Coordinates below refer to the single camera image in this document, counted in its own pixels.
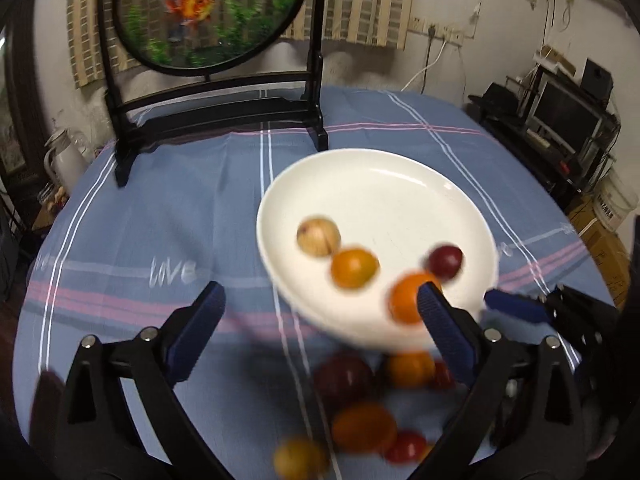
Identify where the beige round fruit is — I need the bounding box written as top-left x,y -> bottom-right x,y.
296,216 -> 342,258

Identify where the brown cardboard box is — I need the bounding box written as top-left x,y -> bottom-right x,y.
566,194 -> 635,307

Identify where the white cable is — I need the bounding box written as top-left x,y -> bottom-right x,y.
399,37 -> 449,93

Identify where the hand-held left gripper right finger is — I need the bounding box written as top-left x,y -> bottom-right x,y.
407,281 -> 587,480

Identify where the wall power strip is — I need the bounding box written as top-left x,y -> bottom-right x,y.
409,16 -> 479,47

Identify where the round goldfish screen black stand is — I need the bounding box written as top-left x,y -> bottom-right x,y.
97,0 -> 331,189

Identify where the white plastic bucket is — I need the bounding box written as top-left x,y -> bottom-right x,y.
592,166 -> 635,234

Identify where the black media stand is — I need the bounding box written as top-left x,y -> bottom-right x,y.
466,81 -> 622,212

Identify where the bamboo slat wall blind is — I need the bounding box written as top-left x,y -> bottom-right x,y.
66,0 -> 419,89

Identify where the yellow round fruit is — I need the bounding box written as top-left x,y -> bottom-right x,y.
273,437 -> 330,480

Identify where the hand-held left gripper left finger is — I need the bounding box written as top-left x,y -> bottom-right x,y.
30,281 -> 236,480

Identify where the white kettle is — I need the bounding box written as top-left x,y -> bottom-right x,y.
43,127 -> 97,192

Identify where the small red fruit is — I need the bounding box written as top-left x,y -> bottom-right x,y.
384,430 -> 430,464

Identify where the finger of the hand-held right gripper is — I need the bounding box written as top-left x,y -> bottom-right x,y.
483,288 -> 555,324

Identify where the orange tangerine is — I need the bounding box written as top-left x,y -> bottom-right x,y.
386,352 -> 437,390
330,247 -> 381,290
387,271 -> 443,326
331,401 -> 399,453

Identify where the black speaker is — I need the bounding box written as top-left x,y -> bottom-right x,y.
580,58 -> 615,107

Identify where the dark red plum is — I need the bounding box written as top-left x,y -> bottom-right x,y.
425,244 -> 465,282
314,352 -> 377,408

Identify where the white round plate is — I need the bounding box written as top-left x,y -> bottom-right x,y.
256,148 -> 501,353

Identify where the dark monitor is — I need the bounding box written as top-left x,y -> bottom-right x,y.
525,66 -> 609,155

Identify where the blue striped tablecloth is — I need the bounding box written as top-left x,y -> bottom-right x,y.
12,85 -> 618,480

